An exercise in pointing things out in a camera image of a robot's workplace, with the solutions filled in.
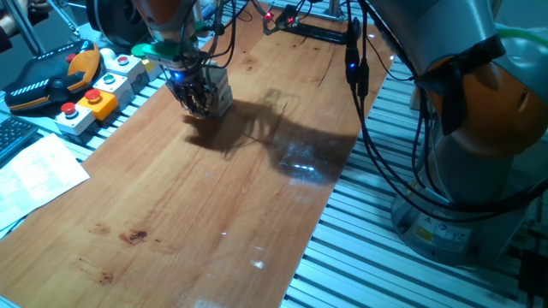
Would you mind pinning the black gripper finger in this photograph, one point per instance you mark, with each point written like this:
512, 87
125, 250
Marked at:
187, 103
204, 104

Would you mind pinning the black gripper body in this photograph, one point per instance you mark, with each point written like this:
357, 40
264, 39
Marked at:
180, 82

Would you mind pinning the silver orange robot arm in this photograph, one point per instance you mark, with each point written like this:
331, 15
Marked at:
428, 25

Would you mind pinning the stack of wooden jenga blocks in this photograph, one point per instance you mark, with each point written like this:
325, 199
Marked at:
223, 94

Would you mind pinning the person hand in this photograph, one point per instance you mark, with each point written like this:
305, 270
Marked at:
40, 6

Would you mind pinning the green adapter plate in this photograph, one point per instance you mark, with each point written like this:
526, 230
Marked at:
164, 49

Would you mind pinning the grey box red button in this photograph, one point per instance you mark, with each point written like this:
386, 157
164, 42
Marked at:
128, 68
75, 122

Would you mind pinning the yellow box big green button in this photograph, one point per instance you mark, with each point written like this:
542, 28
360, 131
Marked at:
136, 51

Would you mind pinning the grey box green button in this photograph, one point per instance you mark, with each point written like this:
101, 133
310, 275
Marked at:
113, 87

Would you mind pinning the yellow box red button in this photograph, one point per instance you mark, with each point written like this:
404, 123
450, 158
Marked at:
98, 107

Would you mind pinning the orange wooden board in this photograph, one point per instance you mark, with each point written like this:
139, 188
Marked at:
171, 192

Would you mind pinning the black round spool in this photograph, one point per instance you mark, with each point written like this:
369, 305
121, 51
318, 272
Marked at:
111, 21

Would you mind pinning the black connector with red light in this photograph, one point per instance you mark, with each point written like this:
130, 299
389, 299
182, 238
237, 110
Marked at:
291, 20

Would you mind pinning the grey aluminium strut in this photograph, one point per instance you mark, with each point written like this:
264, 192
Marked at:
68, 17
26, 27

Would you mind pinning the black orange teach pendant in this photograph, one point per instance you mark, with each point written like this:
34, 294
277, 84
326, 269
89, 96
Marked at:
47, 72

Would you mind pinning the black c-clamp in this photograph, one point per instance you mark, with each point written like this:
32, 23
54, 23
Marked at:
317, 32

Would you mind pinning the white printed paper sheet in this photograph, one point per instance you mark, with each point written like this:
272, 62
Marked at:
38, 175

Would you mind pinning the black keyboard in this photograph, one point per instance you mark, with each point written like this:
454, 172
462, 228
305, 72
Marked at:
15, 134

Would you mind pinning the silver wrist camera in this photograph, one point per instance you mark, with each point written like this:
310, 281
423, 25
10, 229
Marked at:
162, 61

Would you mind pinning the metal frame pole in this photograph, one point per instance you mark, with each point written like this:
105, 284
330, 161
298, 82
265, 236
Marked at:
335, 7

